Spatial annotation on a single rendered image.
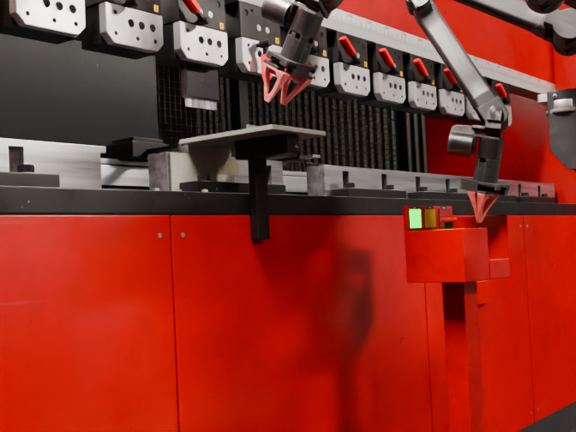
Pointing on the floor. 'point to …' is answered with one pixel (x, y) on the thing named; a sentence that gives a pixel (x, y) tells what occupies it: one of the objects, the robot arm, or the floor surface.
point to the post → (240, 116)
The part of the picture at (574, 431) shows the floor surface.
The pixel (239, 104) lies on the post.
